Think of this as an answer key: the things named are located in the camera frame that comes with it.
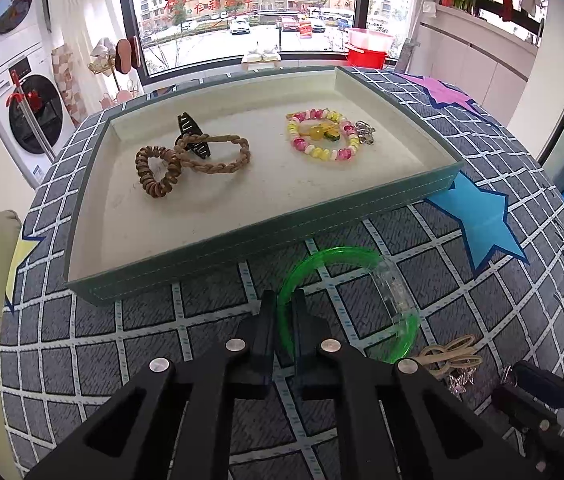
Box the white washing machine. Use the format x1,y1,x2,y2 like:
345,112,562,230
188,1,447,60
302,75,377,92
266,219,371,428
0,42,77,187

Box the black hair claw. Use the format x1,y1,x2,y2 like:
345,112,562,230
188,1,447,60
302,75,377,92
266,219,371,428
176,112,213,161

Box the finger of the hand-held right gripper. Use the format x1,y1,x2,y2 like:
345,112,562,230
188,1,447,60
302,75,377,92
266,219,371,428
490,384,562,432
512,359,564,402

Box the green jewelry tray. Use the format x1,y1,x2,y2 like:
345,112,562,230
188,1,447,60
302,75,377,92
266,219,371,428
64,65,465,308

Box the beige checkered board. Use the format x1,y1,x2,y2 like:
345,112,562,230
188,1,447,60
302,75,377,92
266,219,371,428
51,44,89,122

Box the pink yellow beaded bracelet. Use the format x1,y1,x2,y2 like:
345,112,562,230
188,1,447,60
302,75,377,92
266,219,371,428
286,106,362,163

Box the silver star hair clip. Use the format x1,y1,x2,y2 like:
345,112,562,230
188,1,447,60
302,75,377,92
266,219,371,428
443,367,478,397

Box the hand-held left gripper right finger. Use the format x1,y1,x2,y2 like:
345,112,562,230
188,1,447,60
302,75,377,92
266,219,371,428
293,290,547,480

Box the silver keychain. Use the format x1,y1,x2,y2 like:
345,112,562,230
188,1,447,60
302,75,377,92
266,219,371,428
354,120,378,147

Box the grey checked star mat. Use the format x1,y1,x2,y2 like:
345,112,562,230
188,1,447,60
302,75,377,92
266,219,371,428
0,67,564,480

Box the green plastic bangle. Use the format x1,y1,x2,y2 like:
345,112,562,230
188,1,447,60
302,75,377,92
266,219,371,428
276,246,421,366

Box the brown spiral hair tie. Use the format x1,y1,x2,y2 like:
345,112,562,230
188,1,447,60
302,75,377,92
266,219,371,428
135,145,183,199

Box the red handled pole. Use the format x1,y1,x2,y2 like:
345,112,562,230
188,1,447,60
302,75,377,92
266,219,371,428
7,69,59,162

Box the white cabinet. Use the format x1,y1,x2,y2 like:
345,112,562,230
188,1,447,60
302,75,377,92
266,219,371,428
406,4,543,132

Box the white shoes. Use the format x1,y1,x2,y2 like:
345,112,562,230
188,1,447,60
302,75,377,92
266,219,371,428
246,44,281,64

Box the brown braided bracelet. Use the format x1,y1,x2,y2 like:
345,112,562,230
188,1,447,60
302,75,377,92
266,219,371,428
174,133,253,176

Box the slipper rack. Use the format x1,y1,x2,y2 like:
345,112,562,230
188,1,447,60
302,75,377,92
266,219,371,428
87,35,143,107

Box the tan rubber bands with star charm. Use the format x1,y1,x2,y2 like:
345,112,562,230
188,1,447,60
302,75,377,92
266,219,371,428
413,335,483,380

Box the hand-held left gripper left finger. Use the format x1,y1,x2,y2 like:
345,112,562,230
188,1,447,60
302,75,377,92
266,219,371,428
24,291,277,480

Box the red basin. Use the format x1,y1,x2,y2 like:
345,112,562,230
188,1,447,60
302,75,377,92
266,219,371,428
345,42,391,69

